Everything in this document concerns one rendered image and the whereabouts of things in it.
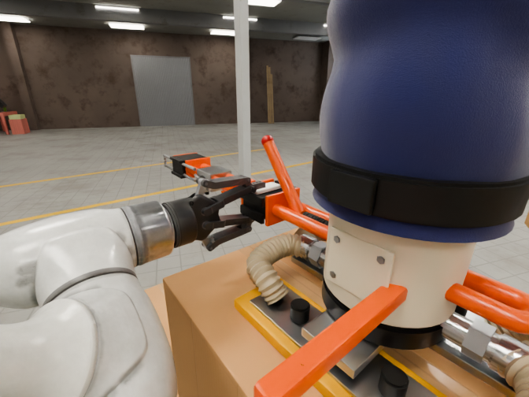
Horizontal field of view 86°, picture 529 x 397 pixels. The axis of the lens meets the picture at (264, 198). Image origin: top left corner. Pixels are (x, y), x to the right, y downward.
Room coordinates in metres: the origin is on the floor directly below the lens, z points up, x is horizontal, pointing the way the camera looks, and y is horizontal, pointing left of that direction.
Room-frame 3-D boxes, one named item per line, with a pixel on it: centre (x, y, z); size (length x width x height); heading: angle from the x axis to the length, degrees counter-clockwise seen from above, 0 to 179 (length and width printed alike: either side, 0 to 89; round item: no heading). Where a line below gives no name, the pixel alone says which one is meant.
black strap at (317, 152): (0.33, -0.17, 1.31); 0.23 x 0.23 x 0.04
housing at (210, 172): (0.69, 0.13, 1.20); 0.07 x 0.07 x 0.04; 40
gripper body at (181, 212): (0.44, 0.12, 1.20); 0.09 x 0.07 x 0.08; 129
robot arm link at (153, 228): (0.39, 0.18, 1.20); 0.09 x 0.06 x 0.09; 39
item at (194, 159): (0.80, 0.21, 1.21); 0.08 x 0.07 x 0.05; 40
